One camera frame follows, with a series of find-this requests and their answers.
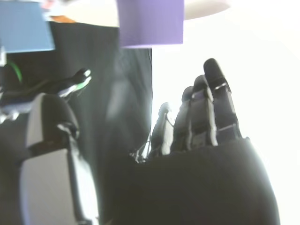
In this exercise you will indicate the purple foam cube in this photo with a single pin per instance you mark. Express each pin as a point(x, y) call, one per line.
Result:
point(151, 23)

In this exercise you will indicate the blue foam cube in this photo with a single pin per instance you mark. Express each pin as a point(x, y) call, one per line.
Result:
point(23, 28)

